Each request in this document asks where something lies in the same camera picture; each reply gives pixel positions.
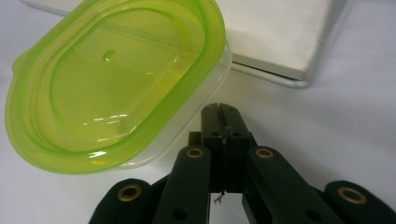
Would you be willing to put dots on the clear container with green lid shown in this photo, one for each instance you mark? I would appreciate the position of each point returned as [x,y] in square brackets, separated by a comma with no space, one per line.
[112,87]

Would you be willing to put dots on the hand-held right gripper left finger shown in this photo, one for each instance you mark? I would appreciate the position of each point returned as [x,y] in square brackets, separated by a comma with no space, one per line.
[211,137]

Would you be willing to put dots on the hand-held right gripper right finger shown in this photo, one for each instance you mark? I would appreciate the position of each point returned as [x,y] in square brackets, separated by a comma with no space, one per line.
[236,140]

